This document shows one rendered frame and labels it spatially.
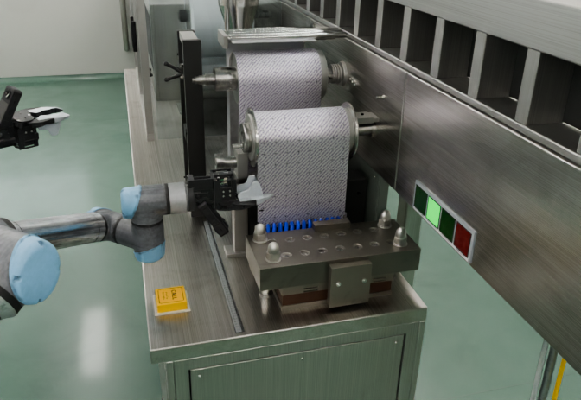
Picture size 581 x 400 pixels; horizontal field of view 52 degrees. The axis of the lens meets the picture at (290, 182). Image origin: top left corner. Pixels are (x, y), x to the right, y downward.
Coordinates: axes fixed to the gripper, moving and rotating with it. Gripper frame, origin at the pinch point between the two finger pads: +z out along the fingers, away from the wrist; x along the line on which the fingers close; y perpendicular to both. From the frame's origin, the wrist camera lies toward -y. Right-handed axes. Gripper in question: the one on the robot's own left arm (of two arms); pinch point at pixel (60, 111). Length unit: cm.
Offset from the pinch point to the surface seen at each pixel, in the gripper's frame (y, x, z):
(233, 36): -26, 30, 36
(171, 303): 23, 63, -5
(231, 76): -15.8, 31.9, 34.2
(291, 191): 3, 64, 29
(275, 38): -26, 35, 46
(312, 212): 9, 68, 34
